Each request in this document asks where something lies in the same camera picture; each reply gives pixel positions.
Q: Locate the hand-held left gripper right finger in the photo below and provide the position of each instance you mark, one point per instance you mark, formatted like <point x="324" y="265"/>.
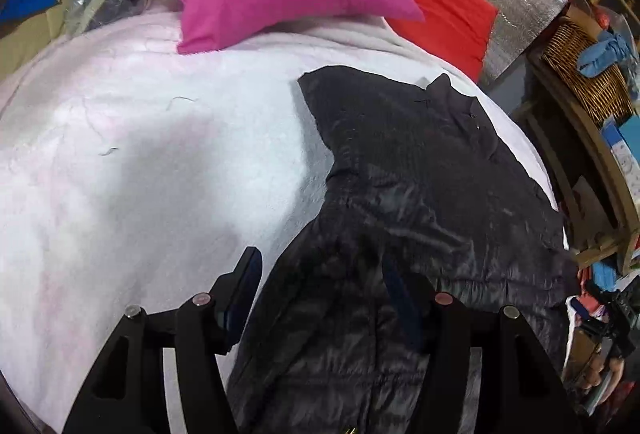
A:
<point x="400" y="299"/>

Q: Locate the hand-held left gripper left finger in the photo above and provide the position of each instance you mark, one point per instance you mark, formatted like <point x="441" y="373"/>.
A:
<point x="245" y="294"/>

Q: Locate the black puffer jacket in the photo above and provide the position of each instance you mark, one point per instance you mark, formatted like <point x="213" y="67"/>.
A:
<point x="425" y="194"/>

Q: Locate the person's right hand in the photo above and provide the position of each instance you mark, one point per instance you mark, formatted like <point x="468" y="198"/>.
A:
<point x="605" y="379"/>

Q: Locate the wooden table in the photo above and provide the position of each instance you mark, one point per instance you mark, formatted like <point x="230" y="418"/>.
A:
<point x="600" y="153"/>

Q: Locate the white fleece blanket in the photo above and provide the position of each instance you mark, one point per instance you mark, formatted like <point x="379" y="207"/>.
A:
<point x="125" y="163"/>

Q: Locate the wicker basket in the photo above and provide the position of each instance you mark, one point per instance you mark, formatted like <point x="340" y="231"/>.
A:
<point x="595" y="88"/>

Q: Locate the blue cloth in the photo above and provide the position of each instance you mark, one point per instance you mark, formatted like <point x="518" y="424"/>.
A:
<point x="607" y="53"/>

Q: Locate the red pillow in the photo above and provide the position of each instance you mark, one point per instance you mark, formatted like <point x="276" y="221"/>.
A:
<point x="445" y="13"/>

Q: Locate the clear plastic bag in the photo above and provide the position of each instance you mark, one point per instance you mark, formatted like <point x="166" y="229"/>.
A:
<point x="100" y="8"/>

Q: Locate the beige sofa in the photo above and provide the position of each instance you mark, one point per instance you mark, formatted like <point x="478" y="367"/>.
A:
<point x="30" y="43"/>

